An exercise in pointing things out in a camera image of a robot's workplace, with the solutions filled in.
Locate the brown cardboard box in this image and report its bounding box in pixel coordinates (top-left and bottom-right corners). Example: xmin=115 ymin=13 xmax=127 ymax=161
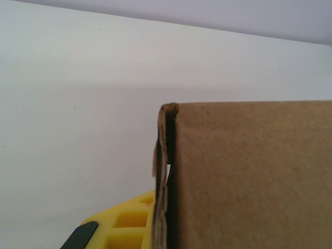
xmin=151 ymin=101 xmax=332 ymax=249

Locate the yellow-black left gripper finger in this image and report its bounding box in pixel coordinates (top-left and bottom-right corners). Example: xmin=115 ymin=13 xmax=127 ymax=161
xmin=61 ymin=190 xmax=158 ymax=249

